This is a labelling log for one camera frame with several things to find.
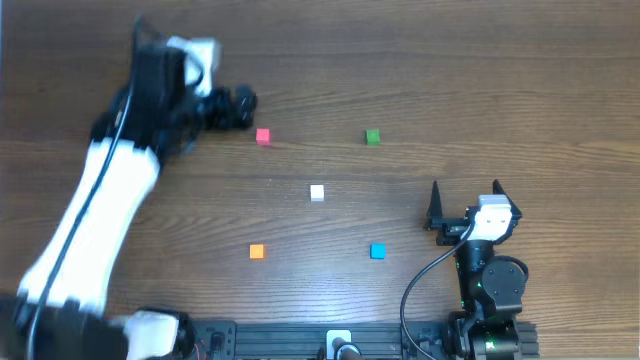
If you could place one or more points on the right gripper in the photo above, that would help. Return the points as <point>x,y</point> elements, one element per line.
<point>452,230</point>

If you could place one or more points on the pink cube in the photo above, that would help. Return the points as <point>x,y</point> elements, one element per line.
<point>263,136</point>

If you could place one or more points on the orange cube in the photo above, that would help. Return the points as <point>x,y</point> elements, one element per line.
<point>256,251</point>

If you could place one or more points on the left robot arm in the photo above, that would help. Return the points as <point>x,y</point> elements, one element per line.
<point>105,210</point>

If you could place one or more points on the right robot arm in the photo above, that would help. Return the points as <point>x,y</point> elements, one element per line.
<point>500,285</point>

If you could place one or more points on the blue cube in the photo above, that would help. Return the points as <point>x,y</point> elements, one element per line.
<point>377,251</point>

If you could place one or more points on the green cube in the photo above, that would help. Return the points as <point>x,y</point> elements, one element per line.
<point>372,137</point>

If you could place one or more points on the white cube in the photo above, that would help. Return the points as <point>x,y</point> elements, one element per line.
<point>317,192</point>

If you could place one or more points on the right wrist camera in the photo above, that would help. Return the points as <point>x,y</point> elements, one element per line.
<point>492,220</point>

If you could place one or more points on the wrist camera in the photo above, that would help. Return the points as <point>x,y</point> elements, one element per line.
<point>492,220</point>
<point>201,60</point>

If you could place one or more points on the mounting rail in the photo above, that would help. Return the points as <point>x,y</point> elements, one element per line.
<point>290,340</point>

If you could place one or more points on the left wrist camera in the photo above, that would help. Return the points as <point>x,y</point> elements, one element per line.
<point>201,60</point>

